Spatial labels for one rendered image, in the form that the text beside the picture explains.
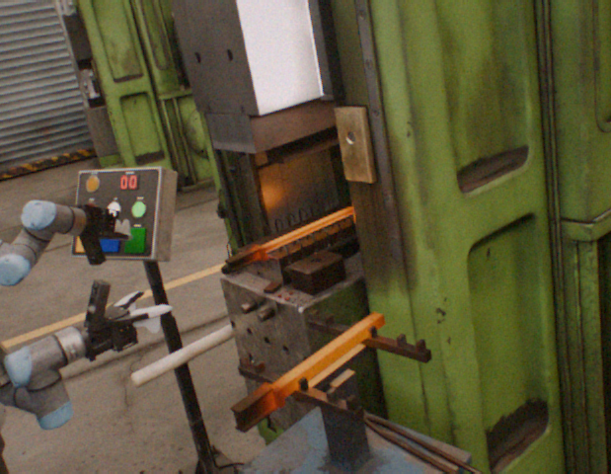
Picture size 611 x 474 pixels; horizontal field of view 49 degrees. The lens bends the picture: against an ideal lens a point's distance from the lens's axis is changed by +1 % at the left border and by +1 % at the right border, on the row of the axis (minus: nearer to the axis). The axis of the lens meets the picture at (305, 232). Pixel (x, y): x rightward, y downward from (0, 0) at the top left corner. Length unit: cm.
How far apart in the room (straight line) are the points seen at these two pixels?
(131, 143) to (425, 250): 526
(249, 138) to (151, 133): 497
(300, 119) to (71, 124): 801
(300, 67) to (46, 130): 805
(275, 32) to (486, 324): 89
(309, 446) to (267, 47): 90
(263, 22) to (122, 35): 497
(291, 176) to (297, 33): 54
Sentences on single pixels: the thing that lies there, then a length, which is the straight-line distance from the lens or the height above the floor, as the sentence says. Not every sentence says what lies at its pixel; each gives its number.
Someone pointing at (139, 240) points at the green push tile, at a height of 101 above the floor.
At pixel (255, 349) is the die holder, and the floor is 71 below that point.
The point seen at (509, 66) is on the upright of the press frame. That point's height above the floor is 136.
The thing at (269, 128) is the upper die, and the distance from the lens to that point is 165.
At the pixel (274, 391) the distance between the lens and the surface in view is 124.
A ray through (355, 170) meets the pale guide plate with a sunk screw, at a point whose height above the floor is 121.
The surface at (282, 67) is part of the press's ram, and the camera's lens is 161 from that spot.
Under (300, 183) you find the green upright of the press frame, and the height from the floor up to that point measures 107.
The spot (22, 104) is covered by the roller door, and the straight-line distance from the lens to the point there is 952.
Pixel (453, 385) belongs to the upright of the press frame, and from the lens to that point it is 166.
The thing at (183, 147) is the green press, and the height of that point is 43.
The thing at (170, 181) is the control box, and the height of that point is 115.
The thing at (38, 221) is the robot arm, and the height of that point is 120.
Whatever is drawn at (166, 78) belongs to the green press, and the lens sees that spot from 642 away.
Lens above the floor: 162
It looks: 20 degrees down
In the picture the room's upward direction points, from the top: 11 degrees counter-clockwise
